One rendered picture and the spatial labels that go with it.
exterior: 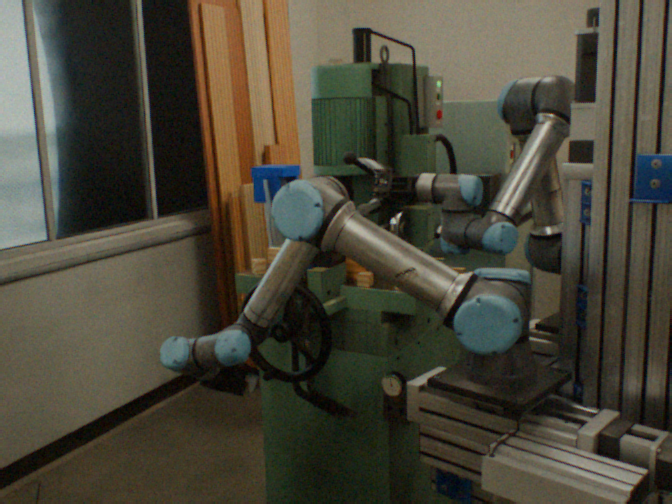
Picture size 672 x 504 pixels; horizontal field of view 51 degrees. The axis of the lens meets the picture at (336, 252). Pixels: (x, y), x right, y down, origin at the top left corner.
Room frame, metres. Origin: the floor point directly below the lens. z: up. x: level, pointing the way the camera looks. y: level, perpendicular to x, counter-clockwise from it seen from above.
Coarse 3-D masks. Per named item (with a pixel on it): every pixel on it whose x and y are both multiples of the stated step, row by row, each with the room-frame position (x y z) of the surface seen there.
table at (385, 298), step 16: (240, 272) 2.11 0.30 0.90; (240, 288) 2.08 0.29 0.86; (352, 288) 1.89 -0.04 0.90; (368, 288) 1.87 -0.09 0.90; (384, 288) 1.86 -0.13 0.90; (336, 304) 1.85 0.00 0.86; (352, 304) 1.89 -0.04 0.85; (368, 304) 1.86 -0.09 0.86; (384, 304) 1.84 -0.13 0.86; (400, 304) 1.82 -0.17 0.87; (416, 304) 1.80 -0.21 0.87
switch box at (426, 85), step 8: (424, 80) 2.25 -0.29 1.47; (432, 80) 2.24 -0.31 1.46; (440, 80) 2.30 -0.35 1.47; (424, 88) 2.25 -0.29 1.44; (432, 88) 2.24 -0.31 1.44; (440, 88) 2.30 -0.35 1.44; (424, 96) 2.25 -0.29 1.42; (432, 96) 2.24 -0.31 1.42; (424, 104) 2.25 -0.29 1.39; (432, 104) 2.24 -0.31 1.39; (440, 104) 2.30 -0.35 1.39; (424, 112) 2.25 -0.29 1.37; (432, 112) 2.24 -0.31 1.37; (424, 120) 2.25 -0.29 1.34; (432, 120) 2.24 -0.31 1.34; (440, 120) 2.30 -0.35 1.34
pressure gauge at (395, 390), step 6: (390, 372) 1.78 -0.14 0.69; (396, 372) 1.78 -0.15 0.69; (384, 378) 1.77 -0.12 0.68; (396, 378) 1.75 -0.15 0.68; (402, 378) 1.76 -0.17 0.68; (384, 384) 1.77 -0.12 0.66; (390, 384) 1.76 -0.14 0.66; (396, 384) 1.75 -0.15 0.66; (402, 384) 1.75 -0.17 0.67; (384, 390) 1.77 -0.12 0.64; (390, 390) 1.76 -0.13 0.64; (396, 390) 1.75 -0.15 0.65; (402, 390) 1.75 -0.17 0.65; (396, 396) 1.78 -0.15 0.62
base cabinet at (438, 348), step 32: (288, 352) 2.00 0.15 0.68; (352, 352) 1.89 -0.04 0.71; (416, 352) 2.00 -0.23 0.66; (448, 352) 2.23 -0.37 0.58; (288, 384) 2.00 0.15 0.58; (320, 384) 1.95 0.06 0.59; (352, 384) 1.89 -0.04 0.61; (288, 416) 2.00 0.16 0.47; (320, 416) 1.94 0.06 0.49; (288, 448) 2.01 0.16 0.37; (320, 448) 1.95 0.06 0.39; (352, 448) 1.89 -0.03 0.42; (384, 448) 1.84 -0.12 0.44; (416, 448) 2.00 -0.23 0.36; (288, 480) 2.01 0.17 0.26; (320, 480) 1.95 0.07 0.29; (352, 480) 1.89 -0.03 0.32; (384, 480) 1.84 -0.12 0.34; (416, 480) 2.00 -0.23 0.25
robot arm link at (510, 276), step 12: (480, 276) 1.38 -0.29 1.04; (492, 276) 1.36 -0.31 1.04; (504, 276) 1.35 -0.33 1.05; (516, 276) 1.36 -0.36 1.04; (528, 276) 1.38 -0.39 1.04; (516, 288) 1.34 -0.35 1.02; (528, 288) 1.38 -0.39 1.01; (528, 300) 1.37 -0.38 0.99; (528, 312) 1.37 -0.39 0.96; (528, 324) 1.38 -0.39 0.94
